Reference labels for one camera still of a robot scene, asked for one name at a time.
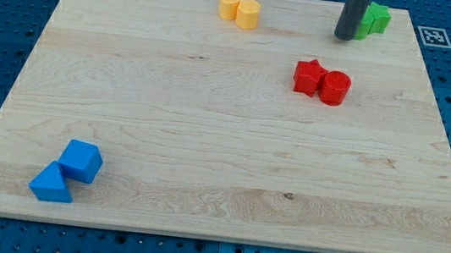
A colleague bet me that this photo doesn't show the green block behind rod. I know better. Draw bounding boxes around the green block behind rod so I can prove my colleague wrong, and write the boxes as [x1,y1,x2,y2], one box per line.
[353,8,375,41]

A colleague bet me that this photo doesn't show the green star block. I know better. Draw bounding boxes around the green star block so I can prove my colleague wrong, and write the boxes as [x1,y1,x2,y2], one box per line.
[368,2,391,34]

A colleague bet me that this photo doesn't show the blue triangular block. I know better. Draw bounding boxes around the blue triangular block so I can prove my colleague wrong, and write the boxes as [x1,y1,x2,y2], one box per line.
[29,161,73,203]

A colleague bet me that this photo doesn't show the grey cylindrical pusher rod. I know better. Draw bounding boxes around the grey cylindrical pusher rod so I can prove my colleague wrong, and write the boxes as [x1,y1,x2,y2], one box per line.
[334,0,370,41]

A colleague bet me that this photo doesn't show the red star block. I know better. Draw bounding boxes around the red star block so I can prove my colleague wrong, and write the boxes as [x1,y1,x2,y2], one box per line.
[293,59,328,97]

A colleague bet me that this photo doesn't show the blue cube block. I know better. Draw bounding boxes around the blue cube block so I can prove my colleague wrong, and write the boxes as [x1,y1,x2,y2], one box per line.
[58,139,103,184]

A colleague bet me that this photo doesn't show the red cylinder block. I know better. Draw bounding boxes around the red cylinder block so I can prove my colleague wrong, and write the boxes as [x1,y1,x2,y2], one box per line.
[318,71,352,107]

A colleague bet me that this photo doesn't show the white fiducial marker tag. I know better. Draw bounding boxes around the white fiducial marker tag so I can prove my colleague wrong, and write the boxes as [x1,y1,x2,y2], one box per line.
[417,25,451,49]

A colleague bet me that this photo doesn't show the wooden board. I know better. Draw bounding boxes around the wooden board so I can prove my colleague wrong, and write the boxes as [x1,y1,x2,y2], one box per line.
[0,0,451,253]

